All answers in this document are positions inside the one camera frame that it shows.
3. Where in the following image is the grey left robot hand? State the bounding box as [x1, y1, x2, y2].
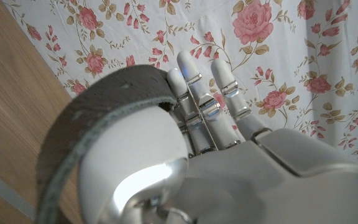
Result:
[78, 50, 358, 224]

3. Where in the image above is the dark leather belt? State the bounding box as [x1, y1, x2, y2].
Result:
[35, 64, 178, 224]

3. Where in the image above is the floral backdrop cloth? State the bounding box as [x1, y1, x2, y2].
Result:
[1, 0, 358, 166]

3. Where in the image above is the grey tape table marking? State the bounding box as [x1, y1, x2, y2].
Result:
[0, 163, 37, 220]

